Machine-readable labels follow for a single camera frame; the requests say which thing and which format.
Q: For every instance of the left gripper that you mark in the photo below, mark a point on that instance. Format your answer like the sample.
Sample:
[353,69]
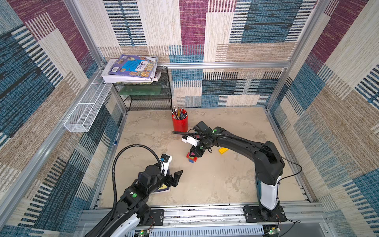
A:
[175,179]

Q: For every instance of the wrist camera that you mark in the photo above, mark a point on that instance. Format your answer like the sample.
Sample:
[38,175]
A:
[165,162]
[190,140]

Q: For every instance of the red pencil cup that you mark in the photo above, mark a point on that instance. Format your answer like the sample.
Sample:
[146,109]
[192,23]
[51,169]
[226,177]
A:
[180,125]

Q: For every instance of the stack of books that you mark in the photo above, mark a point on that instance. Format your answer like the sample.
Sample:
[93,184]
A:
[131,69]

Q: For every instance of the green tray on shelf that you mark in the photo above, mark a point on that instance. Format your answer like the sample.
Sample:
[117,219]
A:
[140,90]

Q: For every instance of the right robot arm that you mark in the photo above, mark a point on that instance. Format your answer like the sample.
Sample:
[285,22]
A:
[269,165]

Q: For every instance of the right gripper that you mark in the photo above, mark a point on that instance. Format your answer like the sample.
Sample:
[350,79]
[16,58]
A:
[198,148]

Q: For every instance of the pencils in cup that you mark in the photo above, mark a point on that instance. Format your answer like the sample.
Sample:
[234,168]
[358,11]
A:
[179,113]

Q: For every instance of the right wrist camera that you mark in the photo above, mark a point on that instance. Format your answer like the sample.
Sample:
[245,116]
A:
[190,140]

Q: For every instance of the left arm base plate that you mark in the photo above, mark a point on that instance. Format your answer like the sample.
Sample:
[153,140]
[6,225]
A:
[152,217]

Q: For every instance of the black wire shelf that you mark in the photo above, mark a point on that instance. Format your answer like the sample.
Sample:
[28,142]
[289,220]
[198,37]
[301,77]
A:
[147,96]

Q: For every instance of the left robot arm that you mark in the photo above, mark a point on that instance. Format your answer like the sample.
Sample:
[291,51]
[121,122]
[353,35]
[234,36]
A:
[132,209]

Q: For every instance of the white wire basket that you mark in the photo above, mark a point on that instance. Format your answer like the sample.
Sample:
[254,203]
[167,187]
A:
[86,111]

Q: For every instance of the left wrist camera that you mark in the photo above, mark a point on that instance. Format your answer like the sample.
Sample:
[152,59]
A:
[165,162]

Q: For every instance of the dark blue notebook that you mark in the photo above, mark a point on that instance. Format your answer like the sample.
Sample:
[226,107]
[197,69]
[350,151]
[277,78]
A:
[162,188]

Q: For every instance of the yellow lego brick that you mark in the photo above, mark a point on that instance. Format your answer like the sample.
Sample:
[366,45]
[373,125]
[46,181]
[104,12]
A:
[223,150]

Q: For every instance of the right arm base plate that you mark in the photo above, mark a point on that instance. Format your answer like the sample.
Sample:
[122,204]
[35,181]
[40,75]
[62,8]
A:
[256,214]

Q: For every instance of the red lego brick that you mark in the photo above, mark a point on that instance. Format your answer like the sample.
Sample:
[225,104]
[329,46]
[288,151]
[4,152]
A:
[192,156]

